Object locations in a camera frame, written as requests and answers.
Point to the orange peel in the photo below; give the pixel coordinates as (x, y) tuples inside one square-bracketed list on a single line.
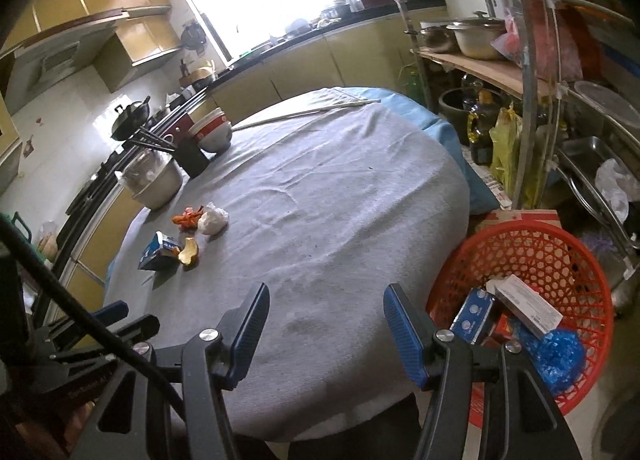
[(190, 254)]

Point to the yellow wall cabinet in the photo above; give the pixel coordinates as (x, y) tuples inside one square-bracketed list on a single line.
[(140, 35)]

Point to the black bucket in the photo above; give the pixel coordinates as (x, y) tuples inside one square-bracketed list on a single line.
[(452, 110)]

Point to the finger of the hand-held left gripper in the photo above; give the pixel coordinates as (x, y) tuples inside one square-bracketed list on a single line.
[(145, 326), (112, 312)]

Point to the white plastic bag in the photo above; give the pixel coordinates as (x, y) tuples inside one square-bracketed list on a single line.
[(615, 185)]

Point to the black wok with lid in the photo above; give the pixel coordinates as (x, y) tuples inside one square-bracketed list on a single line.
[(130, 120)]

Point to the blue plastic bag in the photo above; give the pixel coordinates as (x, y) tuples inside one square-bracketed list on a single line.
[(555, 355)]

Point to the small wall fan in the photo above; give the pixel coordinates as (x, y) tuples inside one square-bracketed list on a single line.
[(194, 36)]

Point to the blue plastic table cover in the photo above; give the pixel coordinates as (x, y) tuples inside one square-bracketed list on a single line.
[(440, 132)]

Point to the small steel pot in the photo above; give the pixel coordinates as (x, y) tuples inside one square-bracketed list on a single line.
[(435, 35)]

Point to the stack of red white bowls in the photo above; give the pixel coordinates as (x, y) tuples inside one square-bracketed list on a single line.
[(215, 137)]

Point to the white tissue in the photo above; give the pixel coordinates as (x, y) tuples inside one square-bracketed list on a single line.
[(212, 220)]

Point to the small blue milk carton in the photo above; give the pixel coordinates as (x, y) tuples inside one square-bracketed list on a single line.
[(157, 252)]

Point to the steel tray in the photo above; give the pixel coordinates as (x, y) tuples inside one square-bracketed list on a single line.
[(590, 152)]

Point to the grey tablecloth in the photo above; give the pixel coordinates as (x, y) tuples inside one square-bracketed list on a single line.
[(325, 220)]

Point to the yellow container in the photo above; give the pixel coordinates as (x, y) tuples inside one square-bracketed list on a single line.
[(204, 72)]

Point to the red plastic basket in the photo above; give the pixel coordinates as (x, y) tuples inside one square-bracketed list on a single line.
[(525, 250)]

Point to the long wooden stick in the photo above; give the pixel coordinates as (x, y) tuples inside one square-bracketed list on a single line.
[(300, 113)]

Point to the large steel pot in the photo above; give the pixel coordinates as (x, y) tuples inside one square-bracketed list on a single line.
[(475, 37)]

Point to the large blue milk carton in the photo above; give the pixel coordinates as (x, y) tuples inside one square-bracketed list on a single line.
[(472, 315)]

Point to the black chopstick cup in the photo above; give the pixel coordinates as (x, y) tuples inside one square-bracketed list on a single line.
[(192, 160)]

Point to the steel range hood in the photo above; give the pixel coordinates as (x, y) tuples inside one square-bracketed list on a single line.
[(55, 65)]

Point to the cooking oil bottle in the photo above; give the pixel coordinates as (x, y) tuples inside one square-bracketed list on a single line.
[(480, 125)]

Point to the pink plastic bag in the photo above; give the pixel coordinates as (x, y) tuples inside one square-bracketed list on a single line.
[(515, 35)]

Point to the orange snack wrapper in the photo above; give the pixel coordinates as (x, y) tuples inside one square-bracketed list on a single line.
[(187, 217)]

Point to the clear bag of food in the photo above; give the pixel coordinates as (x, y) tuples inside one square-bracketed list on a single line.
[(45, 240)]

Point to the metal shelf rack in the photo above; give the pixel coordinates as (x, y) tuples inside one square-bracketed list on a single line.
[(535, 85)]

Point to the yellow plastic bag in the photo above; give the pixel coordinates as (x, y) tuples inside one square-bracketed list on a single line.
[(505, 150)]

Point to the orange white cardboard box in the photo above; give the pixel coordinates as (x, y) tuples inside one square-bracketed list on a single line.
[(530, 307)]

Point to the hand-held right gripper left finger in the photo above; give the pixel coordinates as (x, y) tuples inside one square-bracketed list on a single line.
[(245, 335)]

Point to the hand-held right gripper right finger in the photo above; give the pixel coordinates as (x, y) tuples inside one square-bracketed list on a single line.
[(405, 340)]

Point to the white ceramic bowl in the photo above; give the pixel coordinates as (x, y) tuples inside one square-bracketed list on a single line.
[(160, 187)]

